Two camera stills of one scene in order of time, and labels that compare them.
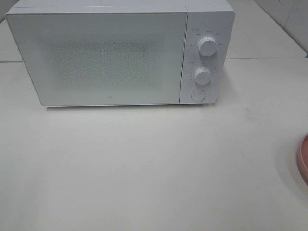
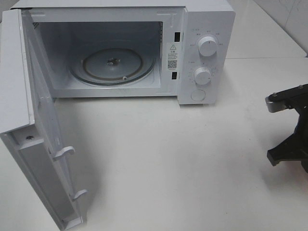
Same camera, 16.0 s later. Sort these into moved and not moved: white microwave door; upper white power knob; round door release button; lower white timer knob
Moved: white microwave door
Not moved: round door release button; upper white power knob; lower white timer knob
